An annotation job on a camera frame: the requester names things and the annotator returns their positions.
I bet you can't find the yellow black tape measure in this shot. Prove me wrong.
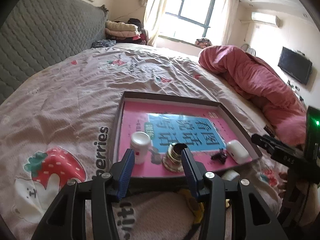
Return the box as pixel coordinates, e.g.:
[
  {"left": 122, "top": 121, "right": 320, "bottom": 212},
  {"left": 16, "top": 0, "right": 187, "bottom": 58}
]
[{"left": 178, "top": 189, "right": 204, "bottom": 225}]

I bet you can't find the glass bottle gold neck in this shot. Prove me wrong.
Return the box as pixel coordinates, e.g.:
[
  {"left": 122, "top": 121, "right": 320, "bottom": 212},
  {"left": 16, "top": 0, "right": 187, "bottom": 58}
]
[{"left": 162, "top": 142, "right": 188, "bottom": 173}]

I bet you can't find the person's left hand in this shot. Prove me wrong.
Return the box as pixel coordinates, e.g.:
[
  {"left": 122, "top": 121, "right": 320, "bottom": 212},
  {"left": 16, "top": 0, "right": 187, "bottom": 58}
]
[{"left": 278, "top": 171, "right": 319, "bottom": 231}]

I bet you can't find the pink crumpled quilt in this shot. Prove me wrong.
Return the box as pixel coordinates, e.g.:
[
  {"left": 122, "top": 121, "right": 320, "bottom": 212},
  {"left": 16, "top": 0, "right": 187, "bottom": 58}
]
[{"left": 199, "top": 46, "right": 306, "bottom": 146}]

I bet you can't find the white round jar lid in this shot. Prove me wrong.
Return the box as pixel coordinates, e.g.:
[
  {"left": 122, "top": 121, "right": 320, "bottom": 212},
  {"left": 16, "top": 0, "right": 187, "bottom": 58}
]
[{"left": 221, "top": 170, "right": 240, "bottom": 182}]

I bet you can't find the black gold rectangular box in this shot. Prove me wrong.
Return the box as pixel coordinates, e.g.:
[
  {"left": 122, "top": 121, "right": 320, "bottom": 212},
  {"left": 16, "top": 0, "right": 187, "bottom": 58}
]
[{"left": 264, "top": 125, "right": 276, "bottom": 138}]

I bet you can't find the black hair claw clip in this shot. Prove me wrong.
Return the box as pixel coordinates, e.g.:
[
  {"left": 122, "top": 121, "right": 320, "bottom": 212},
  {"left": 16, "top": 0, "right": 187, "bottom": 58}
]
[{"left": 210, "top": 148, "right": 228, "bottom": 165}]

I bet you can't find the white earbuds charging case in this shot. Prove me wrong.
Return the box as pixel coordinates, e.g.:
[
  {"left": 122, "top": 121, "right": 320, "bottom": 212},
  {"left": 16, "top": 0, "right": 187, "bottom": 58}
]
[{"left": 226, "top": 140, "right": 250, "bottom": 165}]

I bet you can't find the strawberry print bed sheet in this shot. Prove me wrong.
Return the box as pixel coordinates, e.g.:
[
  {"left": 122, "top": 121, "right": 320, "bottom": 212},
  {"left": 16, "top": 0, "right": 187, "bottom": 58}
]
[{"left": 1, "top": 44, "right": 268, "bottom": 239}]

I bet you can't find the white pink lip balm tube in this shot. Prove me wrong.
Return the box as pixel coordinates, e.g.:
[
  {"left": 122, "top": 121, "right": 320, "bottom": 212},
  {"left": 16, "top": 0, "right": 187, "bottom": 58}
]
[{"left": 130, "top": 131, "right": 151, "bottom": 165}]

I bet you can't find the grey cardboard box tray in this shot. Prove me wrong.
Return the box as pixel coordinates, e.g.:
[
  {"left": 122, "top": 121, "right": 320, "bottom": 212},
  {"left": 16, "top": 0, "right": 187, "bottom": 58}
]
[{"left": 108, "top": 92, "right": 262, "bottom": 179}]

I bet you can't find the white air conditioner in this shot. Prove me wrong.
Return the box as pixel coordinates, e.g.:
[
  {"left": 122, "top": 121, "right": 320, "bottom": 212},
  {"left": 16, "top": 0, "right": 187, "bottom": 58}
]
[{"left": 251, "top": 12, "right": 280, "bottom": 27}]

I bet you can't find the blue framed window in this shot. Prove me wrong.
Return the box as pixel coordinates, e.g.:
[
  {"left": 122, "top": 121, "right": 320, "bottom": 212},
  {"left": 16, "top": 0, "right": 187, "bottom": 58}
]
[{"left": 160, "top": 0, "right": 216, "bottom": 43}]

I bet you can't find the grey quilted headboard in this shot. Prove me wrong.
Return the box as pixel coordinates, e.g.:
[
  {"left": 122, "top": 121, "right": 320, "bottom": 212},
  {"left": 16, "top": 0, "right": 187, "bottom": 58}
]
[{"left": 1, "top": 0, "right": 108, "bottom": 102}]

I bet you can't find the folded clothes pile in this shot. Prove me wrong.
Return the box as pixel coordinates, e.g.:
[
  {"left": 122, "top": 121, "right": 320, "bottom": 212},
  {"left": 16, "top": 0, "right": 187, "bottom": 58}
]
[{"left": 91, "top": 18, "right": 149, "bottom": 48}]

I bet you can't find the white curtain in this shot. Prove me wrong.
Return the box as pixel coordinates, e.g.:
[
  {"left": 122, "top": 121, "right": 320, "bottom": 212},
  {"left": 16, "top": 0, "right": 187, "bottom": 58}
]
[{"left": 139, "top": 0, "right": 167, "bottom": 46}]

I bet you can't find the black wall television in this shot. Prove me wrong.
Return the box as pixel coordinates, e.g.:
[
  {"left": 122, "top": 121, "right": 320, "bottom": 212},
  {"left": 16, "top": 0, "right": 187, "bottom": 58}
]
[{"left": 278, "top": 47, "right": 313, "bottom": 85}]

